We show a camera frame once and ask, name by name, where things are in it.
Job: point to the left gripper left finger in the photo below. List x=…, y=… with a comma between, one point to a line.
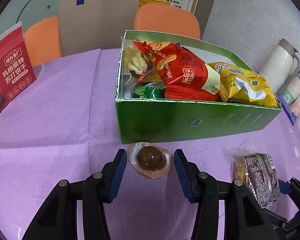
x=57, y=216

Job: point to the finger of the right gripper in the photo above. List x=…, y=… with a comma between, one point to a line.
x=291, y=188
x=277, y=221

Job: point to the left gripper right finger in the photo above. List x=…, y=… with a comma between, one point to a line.
x=244, y=218

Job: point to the clear twisted snack bag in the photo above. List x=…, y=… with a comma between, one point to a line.
x=258, y=174

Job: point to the braised egg packet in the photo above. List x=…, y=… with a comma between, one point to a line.
x=149, y=160

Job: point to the yellow chip bag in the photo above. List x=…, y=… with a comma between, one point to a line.
x=244, y=86

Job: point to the red biscuit packet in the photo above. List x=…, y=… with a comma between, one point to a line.
x=184, y=74

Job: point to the green pea packet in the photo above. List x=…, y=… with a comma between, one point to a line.
x=148, y=91

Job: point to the clear pastry packet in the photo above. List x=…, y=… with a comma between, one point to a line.
x=136, y=59

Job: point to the paper cup pack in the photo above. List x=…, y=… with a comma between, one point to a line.
x=290, y=99

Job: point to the white thermos jug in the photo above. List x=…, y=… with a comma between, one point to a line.
x=282, y=65

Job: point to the red cracker box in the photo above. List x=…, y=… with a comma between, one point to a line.
x=16, y=71

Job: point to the orange chair left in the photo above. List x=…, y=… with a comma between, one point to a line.
x=42, y=41

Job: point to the orange chair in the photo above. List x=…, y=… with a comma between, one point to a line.
x=167, y=19
x=42, y=41

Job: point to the brown cardboard sheet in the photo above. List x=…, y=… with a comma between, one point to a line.
x=86, y=25

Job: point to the orange chair right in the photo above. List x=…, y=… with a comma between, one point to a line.
x=167, y=19

